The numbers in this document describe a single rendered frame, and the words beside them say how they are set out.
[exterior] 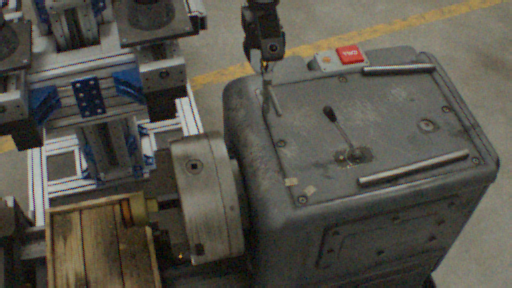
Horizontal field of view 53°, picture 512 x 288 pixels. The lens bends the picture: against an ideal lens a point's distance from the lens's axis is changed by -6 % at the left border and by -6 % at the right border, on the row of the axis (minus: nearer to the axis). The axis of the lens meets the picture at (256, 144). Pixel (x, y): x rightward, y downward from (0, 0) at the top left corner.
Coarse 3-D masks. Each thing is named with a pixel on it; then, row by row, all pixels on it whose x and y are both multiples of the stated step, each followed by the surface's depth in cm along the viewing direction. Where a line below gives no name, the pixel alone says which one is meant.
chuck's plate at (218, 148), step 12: (204, 132) 133; (216, 132) 130; (216, 144) 125; (216, 156) 122; (216, 168) 121; (228, 168) 121; (228, 180) 120; (228, 192) 119; (228, 204) 119; (228, 216) 120; (240, 216) 120; (228, 228) 121; (240, 228) 121; (240, 240) 123; (240, 252) 128
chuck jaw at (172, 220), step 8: (176, 208) 129; (152, 216) 127; (160, 216) 127; (168, 216) 127; (176, 216) 127; (152, 224) 127; (160, 224) 126; (168, 224) 126; (176, 224) 126; (152, 232) 129; (160, 232) 125; (168, 232) 125; (176, 232) 124; (184, 232) 124; (176, 240) 122; (184, 240) 122; (176, 248) 123; (184, 248) 124; (192, 248) 122; (200, 248) 123
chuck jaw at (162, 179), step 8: (160, 152) 128; (168, 152) 128; (160, 160) 128; (168, 160) 129; (160, 168) 129; (168, 168) 129; (152, 176) 129; (160, 176) 129; (168, 176) 129; (144, 184) 131; (152, 184) 129; (160, 184) 129; (168, 184) 130; (144, 192) 129; (152, 192) 129; (160, 192) 130; (168, 192) 130; (176, 192) 131
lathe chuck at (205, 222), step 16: (176, 144) 126; (192, 144) 125; (208, 144) 125; (176, 160) 121; (192, 160) 122; (208, 160) 122; (176, 176) 119; (192, 176) 119; (208, 176) 120; (192, 192) 118; (208, 192) 119; (192, 208) 118; (208, 208) 119; (192, 224) 118; (208, 224) 119; (224, 224) 120; (192, 240) 120; (208, 240) 121; (224, 240) 122; (192, 256) 123; (208, 256) 125; (224, 256) 127
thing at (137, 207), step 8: (120, 200) 129; (128, 200) 129; (136, 200) 128; (144, 200) 128; (152, 200) 130; (120, 208) 127; (128, 208) 128; (136, 208) 127; (144, 208) 127; (152, 208) 129; (128, 216) 127; (136, 216) 127; (144, 216) 128; (128, 224) 128; (136, 224) 128; (144, 224) 129
